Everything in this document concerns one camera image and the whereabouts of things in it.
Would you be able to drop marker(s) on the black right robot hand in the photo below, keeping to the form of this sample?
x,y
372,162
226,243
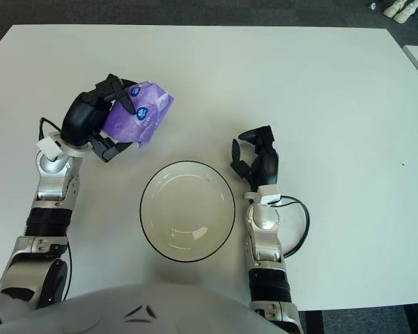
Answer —
x,y
268,163

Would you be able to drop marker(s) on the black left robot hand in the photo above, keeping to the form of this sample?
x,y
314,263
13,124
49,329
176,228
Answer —
x,y
81,118

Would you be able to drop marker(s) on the purple tissue paper pack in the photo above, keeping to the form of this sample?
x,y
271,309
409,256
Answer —
x,y
139,125

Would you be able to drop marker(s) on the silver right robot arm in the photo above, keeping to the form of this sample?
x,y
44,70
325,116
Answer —
x,y
264,219

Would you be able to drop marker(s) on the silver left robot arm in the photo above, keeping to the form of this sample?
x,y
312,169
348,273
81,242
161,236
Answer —
x,y
54,181

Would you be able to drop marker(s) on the white plate with black rim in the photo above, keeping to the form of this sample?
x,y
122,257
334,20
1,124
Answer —
x,y
188,208

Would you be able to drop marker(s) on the black table leg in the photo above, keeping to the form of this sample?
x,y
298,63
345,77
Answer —
x,y
313,323

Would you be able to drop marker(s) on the silver robot torso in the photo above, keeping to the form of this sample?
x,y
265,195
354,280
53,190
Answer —
x,y
143,306

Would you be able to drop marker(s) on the white shoe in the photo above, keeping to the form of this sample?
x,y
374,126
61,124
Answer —
x,y
409,14
393,9

